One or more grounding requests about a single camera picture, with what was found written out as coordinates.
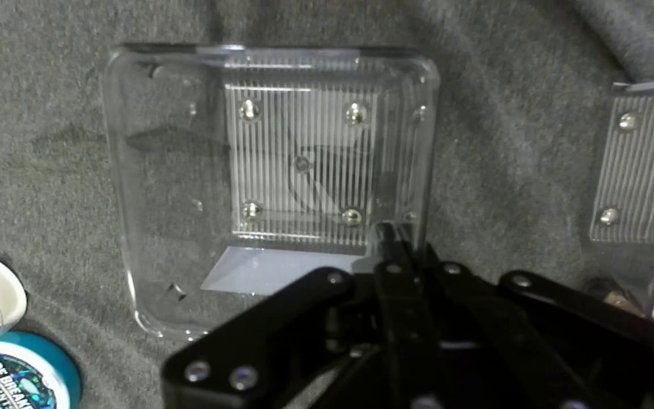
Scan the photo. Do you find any clear square plastic container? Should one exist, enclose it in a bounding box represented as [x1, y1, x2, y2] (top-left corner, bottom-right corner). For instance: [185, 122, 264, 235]
[585, 75, 654, 323]
[100, 40, 444, 344]

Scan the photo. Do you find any teal round mint tin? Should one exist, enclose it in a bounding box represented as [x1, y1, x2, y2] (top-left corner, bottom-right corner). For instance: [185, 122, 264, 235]
[0, 330, 84, 409]

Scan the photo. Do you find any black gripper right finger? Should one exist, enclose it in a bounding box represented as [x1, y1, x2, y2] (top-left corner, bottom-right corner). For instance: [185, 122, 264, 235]
[400, 239, 654, 409]

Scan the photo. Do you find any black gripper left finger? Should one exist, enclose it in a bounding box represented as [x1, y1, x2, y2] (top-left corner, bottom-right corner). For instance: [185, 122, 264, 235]
[159, 219, 420, 409]

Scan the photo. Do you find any grey tablecloth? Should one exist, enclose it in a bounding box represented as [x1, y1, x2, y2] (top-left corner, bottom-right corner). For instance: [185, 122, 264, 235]
[0, 0, 654, 409]

